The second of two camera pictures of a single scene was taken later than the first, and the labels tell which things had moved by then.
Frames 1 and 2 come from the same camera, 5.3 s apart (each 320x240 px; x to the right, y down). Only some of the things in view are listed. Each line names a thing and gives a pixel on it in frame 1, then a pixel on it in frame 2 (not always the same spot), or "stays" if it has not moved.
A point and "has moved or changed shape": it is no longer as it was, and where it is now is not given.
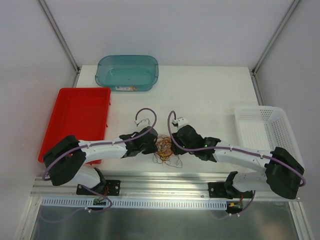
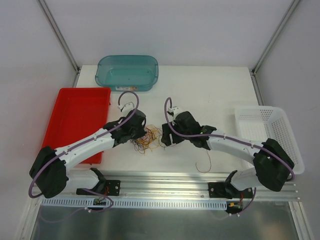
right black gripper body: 178,140 -> 170,135
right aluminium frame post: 253,72 stays
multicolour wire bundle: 165,154 has moved or changed shape
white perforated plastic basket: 264,128 stays
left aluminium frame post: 58,34 stays
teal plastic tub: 127,73 stays
